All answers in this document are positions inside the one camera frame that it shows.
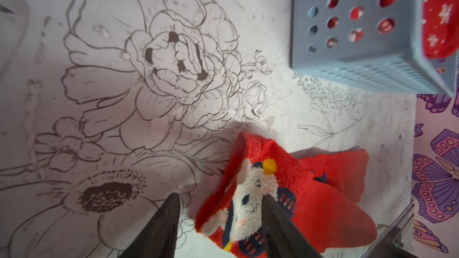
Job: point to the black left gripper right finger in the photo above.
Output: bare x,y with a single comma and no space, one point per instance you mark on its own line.
282,238

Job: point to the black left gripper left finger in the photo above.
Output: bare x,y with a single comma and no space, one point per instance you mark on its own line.
158,238

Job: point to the red snowflake patterned sock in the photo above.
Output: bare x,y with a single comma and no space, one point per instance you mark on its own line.
319,194

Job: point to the light blue plastic basket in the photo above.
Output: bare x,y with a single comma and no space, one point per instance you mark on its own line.
370,44

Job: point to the red santa snowflake sock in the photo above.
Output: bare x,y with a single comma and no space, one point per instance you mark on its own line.
440,28

